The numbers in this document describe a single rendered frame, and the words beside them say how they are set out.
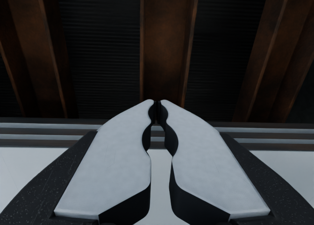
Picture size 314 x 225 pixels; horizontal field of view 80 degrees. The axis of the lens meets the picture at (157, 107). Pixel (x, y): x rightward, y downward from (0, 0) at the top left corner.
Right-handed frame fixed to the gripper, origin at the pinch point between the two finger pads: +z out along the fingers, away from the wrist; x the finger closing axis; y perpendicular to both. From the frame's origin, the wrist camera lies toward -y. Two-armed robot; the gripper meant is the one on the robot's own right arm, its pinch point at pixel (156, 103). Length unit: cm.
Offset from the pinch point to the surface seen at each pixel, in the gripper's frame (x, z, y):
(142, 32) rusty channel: -1.6, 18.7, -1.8
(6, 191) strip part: -18.5, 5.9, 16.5
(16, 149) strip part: -15.2, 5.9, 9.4
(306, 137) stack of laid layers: 19.6, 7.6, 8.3
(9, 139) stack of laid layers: -16.6, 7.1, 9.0
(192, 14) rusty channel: 5.5, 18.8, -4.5
